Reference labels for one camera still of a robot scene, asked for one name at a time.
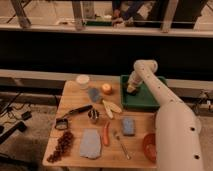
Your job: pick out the green plastic tray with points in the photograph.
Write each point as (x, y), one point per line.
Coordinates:
(142, 99)

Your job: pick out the bunch of red grapes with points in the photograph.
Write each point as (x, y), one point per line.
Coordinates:
(64, 144)

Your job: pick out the blue grey cloth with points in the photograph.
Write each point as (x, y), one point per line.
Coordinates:
(90, 146)

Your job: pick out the black power adapter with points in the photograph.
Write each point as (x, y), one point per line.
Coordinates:
(26, 115)

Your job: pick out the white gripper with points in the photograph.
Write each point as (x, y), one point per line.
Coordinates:
(134, 80)

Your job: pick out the black handled knife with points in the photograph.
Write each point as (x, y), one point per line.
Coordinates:
(78, 110)

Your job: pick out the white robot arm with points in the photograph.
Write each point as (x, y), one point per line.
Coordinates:
(177, 130)

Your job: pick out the orange carrot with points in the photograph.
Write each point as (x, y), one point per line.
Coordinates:
(105, 137)

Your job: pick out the blue sponge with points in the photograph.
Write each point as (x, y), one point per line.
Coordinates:
(128, 126)

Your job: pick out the black floor stand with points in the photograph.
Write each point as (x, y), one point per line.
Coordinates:
(20, 126)

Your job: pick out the white round cup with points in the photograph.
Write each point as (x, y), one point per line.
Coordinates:
(83, 81)

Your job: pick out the grey blue scraper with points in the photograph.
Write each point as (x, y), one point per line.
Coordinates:
(94, 95)

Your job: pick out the orange apple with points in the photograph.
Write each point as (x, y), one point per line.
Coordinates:
(106, 88)

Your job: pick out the orange red bowl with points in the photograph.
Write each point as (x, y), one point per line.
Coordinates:
(149, 147)

